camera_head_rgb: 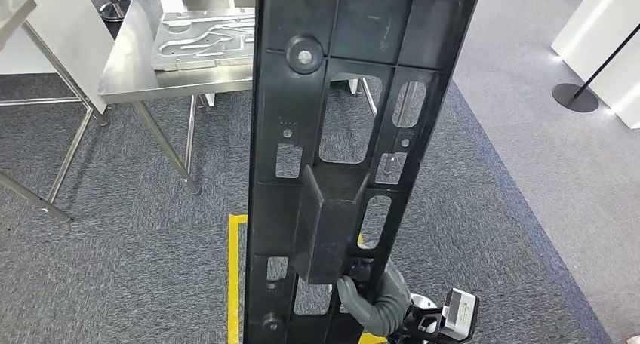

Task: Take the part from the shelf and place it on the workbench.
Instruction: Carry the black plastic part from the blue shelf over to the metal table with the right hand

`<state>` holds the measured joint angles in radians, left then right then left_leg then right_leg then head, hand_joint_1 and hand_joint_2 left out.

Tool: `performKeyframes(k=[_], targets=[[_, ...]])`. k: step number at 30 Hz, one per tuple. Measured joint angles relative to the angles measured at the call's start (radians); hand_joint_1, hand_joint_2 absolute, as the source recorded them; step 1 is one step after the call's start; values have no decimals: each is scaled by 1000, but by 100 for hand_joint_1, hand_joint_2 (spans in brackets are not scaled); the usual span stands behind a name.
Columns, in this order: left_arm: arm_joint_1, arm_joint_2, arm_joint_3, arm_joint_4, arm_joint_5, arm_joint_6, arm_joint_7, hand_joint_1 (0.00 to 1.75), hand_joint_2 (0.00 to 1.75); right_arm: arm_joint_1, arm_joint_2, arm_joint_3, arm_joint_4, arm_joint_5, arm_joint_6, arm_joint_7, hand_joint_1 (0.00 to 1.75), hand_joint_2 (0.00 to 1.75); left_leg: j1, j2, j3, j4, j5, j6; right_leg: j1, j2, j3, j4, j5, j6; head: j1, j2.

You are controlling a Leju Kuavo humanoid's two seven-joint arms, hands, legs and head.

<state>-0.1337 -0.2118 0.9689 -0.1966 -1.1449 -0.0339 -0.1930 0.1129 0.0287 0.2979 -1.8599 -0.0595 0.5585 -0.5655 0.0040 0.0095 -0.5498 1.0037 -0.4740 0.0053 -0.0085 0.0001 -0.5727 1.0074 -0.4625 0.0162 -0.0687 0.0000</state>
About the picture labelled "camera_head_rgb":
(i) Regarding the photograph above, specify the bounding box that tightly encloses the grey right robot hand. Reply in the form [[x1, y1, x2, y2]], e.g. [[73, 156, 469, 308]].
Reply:
[[336, 260, 413, 338]]

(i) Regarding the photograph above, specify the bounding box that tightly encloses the black plastic frame part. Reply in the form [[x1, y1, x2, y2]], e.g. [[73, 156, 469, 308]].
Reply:
[[242, 0, 482, 344]]

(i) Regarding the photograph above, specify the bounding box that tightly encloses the stainless steel workbench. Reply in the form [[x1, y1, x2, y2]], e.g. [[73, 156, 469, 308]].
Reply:
[[96, 0, 429, 197]]

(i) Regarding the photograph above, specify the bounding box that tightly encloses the yellow floor tape square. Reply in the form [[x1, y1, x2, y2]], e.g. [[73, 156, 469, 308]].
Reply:
[[226, 213, 389, 344]]

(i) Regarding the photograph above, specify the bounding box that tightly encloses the stamped metal panel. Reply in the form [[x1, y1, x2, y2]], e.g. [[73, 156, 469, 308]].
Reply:
[[149, 5, 257, 73]]

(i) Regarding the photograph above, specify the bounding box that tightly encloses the white partition block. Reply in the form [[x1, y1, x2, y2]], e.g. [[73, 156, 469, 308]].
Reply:
[[550, 0, 640, 131], [0, 0, 117, 114]]

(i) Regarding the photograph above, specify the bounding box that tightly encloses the black stanchion post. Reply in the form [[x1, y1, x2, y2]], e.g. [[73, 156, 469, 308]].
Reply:
[[551, 23, 640, 115]]

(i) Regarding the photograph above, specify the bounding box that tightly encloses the steel frame table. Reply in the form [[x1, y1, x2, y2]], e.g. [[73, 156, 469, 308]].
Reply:
[[0, 0, 110, 224]]

